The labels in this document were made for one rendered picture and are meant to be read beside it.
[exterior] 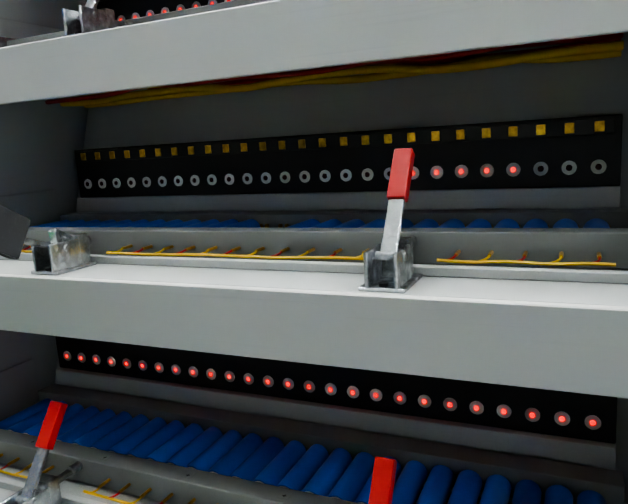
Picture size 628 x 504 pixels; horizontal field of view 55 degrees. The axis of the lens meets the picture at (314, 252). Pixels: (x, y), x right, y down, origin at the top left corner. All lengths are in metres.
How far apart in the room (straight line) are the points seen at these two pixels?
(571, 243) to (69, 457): 0.42
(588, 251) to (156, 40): 0.33
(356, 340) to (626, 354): 0.14
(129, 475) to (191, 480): 0.06
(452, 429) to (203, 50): 0.34
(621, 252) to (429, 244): 0.11
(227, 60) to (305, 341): 0.20
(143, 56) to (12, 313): 0.22
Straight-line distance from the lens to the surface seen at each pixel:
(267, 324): 0.37
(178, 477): 0.49
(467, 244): 0.40
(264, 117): 0.64
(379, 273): 0.37
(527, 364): 0.33
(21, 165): 0.72
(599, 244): 0.39
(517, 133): 0.51
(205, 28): 0.45
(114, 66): 0.50
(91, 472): 0.55
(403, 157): 0.38
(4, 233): 0.45
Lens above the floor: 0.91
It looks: 7 degrees up
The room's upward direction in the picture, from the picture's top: 4 degrees clockwise
